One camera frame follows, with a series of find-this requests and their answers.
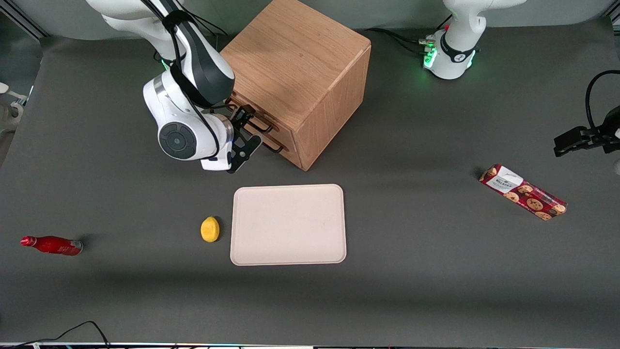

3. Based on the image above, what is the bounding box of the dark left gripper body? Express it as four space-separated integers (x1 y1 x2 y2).
600 106 620 155

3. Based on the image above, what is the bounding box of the wooden drawer with grasped handle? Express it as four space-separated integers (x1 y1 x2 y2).
227 90 295 146

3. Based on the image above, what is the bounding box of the yellow lemon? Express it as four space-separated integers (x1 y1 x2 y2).
201 216 220 243

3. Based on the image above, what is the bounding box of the red cookie box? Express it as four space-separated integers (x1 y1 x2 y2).
479 164 568 222

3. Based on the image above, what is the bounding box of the wooden cabinet body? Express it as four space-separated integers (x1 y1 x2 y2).
219 0 372 172

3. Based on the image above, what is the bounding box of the pale rectangular tray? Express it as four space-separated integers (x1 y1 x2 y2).
230 184 347 267

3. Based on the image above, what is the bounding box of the red bottle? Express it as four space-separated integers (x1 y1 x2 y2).
20 236 84 256

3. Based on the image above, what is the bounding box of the white edge fixture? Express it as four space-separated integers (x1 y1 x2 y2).
0 82 27 134

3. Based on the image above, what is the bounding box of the black looped cable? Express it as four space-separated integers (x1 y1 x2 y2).
585 70 620 131

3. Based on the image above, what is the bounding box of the wooden drawer without grasped handle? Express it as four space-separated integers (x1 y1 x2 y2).
254 133 306 172

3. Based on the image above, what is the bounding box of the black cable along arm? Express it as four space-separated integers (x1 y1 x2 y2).
140 0 231 160

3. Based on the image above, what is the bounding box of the black cable at arm base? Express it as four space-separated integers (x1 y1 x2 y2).
371 27 439 55
191 11 228 37

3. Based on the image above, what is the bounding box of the thin black table cable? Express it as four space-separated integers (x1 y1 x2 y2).
0 320 111 348

